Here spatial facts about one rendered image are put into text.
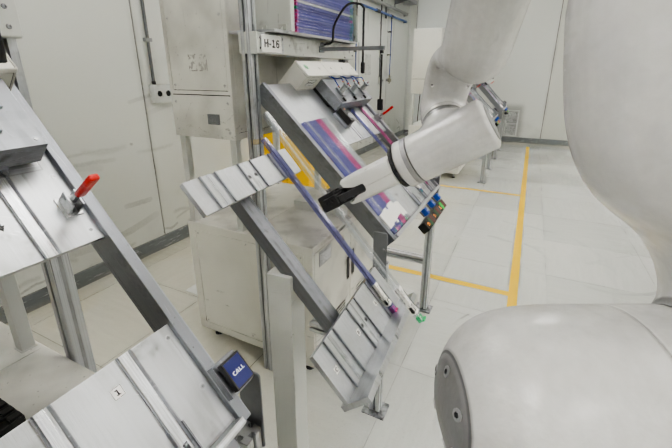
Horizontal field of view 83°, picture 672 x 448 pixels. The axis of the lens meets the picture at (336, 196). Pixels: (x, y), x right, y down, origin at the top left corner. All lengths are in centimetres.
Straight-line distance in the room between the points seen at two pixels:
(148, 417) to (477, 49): 66
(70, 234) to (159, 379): 27
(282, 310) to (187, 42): 111
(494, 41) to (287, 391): 85
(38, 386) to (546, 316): 101
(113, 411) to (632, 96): 65
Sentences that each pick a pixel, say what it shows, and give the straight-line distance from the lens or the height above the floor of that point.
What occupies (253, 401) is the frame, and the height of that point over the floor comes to 69.
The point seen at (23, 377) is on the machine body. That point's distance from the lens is 114.
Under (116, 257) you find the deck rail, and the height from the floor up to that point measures 96.
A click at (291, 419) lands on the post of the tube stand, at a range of 108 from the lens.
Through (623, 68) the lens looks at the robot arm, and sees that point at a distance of 25.
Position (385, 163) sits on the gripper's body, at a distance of 64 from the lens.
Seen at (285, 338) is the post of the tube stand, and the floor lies 68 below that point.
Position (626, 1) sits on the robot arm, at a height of 129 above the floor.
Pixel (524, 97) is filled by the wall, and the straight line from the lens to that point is 777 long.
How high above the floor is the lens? 125
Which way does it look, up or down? 18 degrees down
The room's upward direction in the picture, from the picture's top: straight up
